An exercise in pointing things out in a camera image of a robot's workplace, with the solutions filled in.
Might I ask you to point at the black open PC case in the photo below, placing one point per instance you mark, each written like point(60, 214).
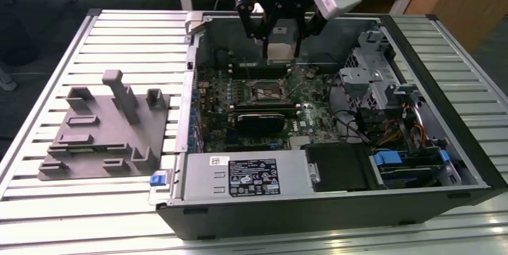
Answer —
point(277, 219)

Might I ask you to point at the silver chipset heatsink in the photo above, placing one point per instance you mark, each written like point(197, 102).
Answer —
point(301, 142)

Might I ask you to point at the CPU socket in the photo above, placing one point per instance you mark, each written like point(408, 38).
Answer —
point(266, 92)

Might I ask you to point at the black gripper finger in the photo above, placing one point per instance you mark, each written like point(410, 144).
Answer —
point(313, 27)
point(265, 47)

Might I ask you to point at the black plastic shroud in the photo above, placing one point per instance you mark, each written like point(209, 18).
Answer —
point(341, 168)

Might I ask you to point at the black expansion slot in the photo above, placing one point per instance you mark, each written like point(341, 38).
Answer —
point(250, 148)

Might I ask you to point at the silver metal drive cage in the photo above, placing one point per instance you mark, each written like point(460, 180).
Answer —
point(358, 76)

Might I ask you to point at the hard disk in blue carrier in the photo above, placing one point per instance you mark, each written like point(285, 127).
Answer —
point(386, 158)

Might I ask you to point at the green motherboard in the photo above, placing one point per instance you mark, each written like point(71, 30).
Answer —
point(313, 118)

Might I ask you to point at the grey parts rack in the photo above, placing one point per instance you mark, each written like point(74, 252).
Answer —
point(115, 136)

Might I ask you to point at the black graphics card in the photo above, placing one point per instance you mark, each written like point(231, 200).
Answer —
point(259, 124)

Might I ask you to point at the blue case latch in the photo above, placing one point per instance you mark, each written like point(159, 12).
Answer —
point(158, 177)

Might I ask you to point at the wooden cabinet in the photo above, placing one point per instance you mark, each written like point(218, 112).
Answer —
point(468, 5)

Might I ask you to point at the coin cell battery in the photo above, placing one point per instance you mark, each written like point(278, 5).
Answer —
point(312, 73)

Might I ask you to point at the grey power supply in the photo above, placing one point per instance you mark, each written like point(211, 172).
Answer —
point(206, 177)

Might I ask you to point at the green RAM stick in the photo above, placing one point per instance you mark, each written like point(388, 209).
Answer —
point(87, 149)

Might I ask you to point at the silver CPU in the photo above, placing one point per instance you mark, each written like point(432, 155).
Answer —
point(279, 53)

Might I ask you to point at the metal socket locking lever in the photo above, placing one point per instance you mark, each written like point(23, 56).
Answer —
point(247, 73)

